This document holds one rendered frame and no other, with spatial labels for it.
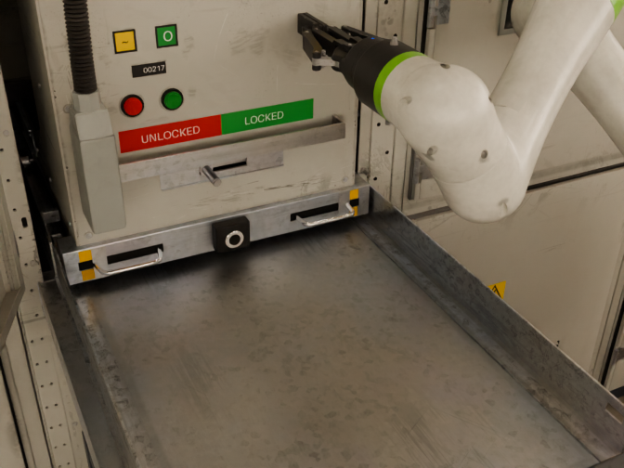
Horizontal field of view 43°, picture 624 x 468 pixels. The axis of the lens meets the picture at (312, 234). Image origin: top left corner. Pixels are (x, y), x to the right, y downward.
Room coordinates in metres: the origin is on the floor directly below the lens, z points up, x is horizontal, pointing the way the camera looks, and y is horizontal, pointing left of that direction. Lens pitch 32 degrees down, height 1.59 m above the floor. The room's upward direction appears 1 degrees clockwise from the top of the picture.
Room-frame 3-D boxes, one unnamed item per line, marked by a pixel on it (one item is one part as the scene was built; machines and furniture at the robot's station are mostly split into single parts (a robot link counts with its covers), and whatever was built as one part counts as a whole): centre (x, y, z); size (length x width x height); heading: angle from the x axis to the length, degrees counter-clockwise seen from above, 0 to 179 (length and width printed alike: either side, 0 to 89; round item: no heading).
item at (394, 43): (0.96, -0.10, 1.22); 0.09 x 0.06 x 0.12; 117
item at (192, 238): (1.15, 0.15, 0.89); 0.54 x 0.05 x 0.06; 117
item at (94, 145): (0.98, 0.30, 1.09); 0.08 x 0.05 x 0.17; 27
